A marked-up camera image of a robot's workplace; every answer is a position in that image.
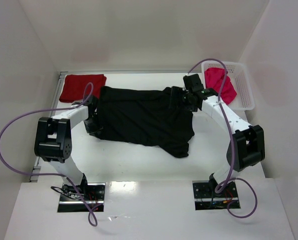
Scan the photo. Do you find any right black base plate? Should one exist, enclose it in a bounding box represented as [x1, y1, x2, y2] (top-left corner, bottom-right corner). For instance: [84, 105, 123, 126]
[192, 181, 241, 211]

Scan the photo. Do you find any pink t-shirt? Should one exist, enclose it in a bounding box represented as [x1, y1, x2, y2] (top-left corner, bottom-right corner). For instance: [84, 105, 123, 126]
[204, 67, 238, 105]

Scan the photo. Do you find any black t-shirt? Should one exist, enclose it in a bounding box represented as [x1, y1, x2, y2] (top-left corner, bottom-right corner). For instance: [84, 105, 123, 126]
[95, 86, 195, 159]

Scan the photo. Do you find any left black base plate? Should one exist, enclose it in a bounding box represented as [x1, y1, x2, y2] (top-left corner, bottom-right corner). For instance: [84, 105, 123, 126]
[51, 182, 106, 213]

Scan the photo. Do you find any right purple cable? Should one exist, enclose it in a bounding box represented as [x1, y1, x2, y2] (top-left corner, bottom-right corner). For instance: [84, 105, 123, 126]
[187, 58, 258, 219]

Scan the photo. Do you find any white plastic basket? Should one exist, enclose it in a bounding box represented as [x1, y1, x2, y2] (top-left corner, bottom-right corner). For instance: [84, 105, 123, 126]
[201, 60, 256, 111]

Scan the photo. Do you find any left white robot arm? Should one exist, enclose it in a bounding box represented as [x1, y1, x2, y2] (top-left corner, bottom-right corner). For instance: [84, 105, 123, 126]
[34, 96, 102, 195]

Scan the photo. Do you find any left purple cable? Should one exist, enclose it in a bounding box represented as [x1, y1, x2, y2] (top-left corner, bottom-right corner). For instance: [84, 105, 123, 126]
[0, 82, 103, 227]

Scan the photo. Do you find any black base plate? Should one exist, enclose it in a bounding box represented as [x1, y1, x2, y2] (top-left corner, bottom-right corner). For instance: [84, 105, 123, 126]
[51, 182, 106, 213]
[192, 181, 241, 211]

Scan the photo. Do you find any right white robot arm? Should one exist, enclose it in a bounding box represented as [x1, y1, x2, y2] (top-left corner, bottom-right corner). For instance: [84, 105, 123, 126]
[169, 74, 265, 194]

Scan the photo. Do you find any purple cable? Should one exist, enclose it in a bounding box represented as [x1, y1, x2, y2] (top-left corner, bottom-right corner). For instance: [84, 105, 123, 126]
[0, 82, 103, 227]
[187, 58, 258, 219]

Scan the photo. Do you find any folded red t-shirt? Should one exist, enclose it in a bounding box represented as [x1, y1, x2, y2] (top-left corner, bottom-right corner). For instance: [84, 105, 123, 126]
[59, 74, 107, 103]

